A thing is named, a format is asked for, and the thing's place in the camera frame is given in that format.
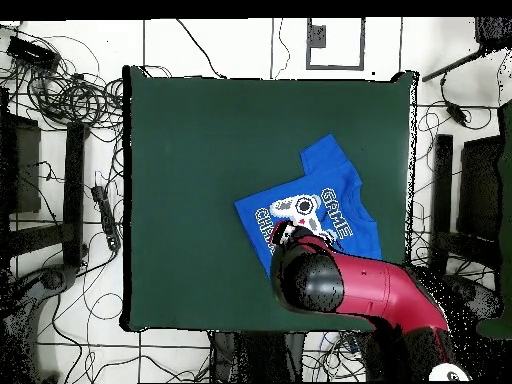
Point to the black power strip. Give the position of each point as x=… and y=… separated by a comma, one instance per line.
x=106, y=216

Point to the black speckled block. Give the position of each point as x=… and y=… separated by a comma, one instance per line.
x=494, y=32

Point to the black rod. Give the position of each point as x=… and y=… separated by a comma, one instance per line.
x=452, y=66

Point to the black flat panel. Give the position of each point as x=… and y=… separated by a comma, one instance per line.
x=26, y=168
x=478, y=188

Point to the black stand base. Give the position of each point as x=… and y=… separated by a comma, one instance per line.
x=52, y=278
x=480, y=296

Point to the grey square frame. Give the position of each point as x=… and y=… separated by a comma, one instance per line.
x=362, y=44

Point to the dark green table cloth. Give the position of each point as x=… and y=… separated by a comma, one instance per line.
x=200, y=140

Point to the small dark grey square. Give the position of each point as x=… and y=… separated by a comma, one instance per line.
x=318, y=36

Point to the black stand bar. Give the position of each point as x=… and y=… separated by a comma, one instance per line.
x=74, y=192
x=443, y=192

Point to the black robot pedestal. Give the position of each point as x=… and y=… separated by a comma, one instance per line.
x=256, y=356

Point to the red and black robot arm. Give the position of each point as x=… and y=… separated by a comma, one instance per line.
x=380, y=288

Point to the blue shirt with white print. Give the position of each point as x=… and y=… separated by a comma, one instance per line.
x=332, y=172

